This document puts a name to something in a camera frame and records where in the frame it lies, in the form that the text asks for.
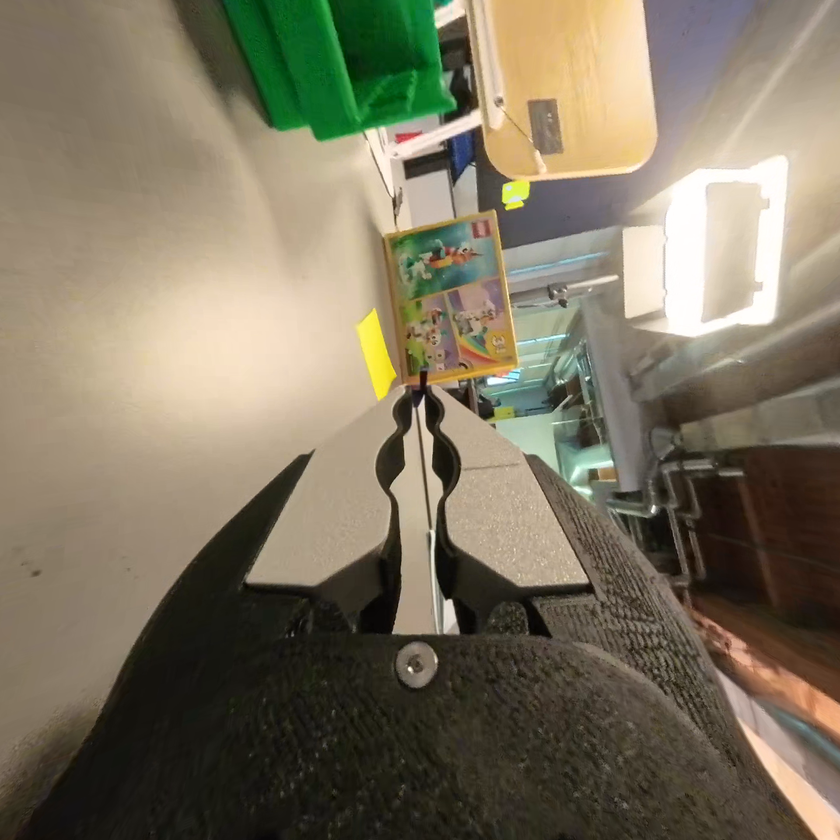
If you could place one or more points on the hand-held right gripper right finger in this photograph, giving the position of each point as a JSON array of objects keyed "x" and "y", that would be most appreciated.
[{"x": 518, "y": 525}]

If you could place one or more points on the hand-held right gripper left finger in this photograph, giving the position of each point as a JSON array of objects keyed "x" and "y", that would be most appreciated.
[{"x": 321, "y": 518}]

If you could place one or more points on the green plastic bin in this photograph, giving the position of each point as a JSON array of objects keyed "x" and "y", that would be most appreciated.
[{"x": 341, "y": 59}]

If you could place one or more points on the yellow toy set box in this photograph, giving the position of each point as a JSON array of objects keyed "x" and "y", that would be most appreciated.
[{"x": 453, "y": 295}]

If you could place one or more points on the yellow sticky note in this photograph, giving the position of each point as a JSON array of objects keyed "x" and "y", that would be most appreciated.
[{"x": 375, "y": 354}]

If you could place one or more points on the black light stand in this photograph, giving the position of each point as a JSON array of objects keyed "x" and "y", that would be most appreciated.
[{"x": 564, "y": 289}]

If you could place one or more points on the studio light panel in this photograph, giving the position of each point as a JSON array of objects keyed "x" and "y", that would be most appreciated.
[{"x": 722, "y": 249}]

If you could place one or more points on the orange traffic cone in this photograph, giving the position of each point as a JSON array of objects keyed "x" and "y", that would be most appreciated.
[{"x": 408, "y": 138}]

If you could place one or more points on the wooden book stand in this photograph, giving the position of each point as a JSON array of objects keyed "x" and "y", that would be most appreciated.
[{"x": 577, "y": 79}]

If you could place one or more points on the large dark monitor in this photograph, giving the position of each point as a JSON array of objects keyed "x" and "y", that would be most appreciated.
[{"x": 695, "y": 65}]

